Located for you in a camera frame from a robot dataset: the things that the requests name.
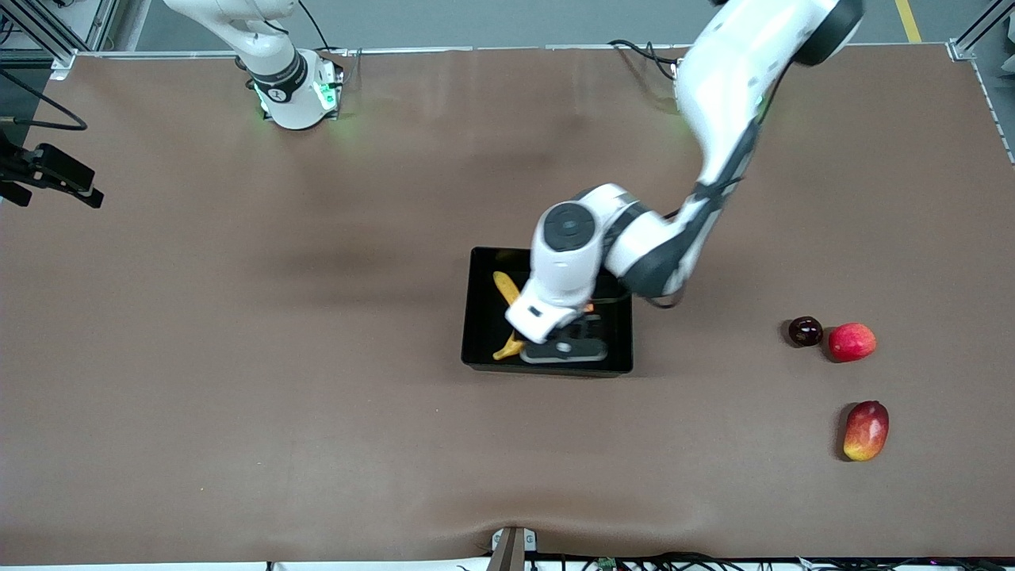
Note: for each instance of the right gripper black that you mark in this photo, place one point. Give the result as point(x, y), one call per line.
point(17, 168)

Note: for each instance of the black plastic box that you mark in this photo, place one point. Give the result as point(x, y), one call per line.
point(480, 317)

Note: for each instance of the yellow banana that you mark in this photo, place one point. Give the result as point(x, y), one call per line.
point(506, 287)

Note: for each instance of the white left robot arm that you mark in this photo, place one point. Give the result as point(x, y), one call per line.
point(729, 79)

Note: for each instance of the brown table cover mat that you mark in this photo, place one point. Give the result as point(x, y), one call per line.
point(317, 396)

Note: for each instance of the grey metal pole clamp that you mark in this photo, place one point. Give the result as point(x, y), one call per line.
point(511, 551)

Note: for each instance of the dark purple plum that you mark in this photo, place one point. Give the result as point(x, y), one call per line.
point(805, 331)

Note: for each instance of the pink red round fruit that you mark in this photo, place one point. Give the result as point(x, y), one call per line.
point(852, 342)

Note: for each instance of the red yellow mango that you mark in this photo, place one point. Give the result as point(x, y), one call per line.
point(866, 432)

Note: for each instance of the aluminium frame profile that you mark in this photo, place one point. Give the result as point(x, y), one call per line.
point(47, 36)
point(963, 49)

